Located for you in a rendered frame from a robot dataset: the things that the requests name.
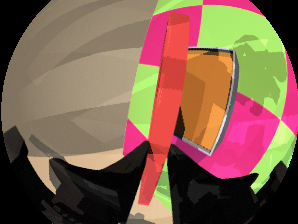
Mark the dark grey open box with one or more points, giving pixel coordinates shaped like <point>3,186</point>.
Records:
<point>208,97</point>

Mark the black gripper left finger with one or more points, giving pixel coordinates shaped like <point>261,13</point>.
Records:
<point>115,185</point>

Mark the red box lid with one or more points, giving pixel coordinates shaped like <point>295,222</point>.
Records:
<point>171,77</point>

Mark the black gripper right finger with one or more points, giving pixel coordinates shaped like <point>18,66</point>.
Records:
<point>195,190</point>

